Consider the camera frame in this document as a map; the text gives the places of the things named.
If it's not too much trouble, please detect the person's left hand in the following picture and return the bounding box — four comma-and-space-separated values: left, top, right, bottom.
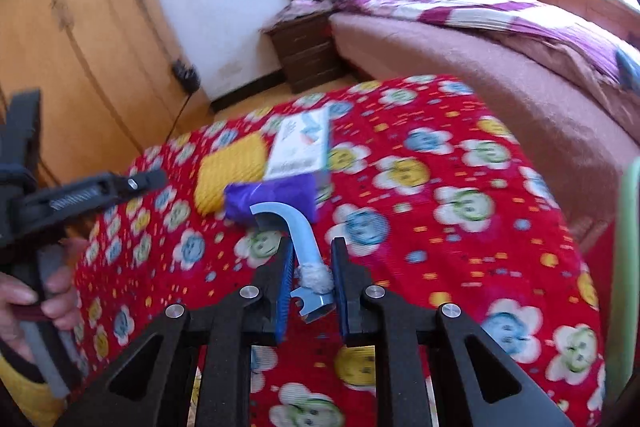
0, 239, 83, 360

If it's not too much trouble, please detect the black power cable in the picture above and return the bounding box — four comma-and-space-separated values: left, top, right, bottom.
167, 89, 195, 144

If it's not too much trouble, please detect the dark wooden bed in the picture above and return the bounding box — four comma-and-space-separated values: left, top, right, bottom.
275, 0, 640, 253

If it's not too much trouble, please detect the yellow textured cloth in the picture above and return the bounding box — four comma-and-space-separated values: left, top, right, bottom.
196, 132, 268, 215

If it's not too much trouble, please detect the purple and white quilt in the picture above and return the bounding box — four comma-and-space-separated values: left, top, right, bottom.
334, 0, 640, 78

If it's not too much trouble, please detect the pink patterned cloth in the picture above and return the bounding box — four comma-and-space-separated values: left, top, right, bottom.
272, 0, 336, 30

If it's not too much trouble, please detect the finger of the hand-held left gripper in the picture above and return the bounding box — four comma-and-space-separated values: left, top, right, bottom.
102, 169, 168, 208

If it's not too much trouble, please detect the wooden window cabinet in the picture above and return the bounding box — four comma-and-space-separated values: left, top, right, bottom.
502, 0, 640, 44

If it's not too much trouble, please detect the purple plastic wrapper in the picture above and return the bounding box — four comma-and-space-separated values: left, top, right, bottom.
223, 173, 318, 228

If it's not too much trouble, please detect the blue curved plastic handle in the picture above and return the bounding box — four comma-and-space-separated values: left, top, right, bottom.
248, 202, 335, 324

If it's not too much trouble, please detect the dark wooden nightstand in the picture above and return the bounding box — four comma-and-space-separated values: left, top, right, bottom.
260, 12, 347, 94

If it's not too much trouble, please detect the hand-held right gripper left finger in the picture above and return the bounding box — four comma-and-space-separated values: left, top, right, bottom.
57, 237, 296, 427

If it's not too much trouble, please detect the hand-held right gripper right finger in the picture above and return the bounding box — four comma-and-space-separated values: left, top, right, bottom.
330, 237, 576, 427

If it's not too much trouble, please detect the green and red plastic bin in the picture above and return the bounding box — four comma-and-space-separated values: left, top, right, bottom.
602, 157, 640, 427

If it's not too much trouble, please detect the white and blue carton box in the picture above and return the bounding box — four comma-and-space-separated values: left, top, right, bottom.
262, 107, 333, 182

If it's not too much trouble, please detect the red floral printed blanket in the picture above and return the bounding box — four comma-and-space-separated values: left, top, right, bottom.
72, 74, 608, 427

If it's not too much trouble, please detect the black power strip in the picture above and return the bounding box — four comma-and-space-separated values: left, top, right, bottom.
171, 61, 202, 91

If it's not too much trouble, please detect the blue plaid cloth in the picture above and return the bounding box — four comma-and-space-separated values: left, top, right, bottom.
616, 49, 640, 88

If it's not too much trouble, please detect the wooden wardrobe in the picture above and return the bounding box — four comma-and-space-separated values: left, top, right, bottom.
0, 0, 211, 190

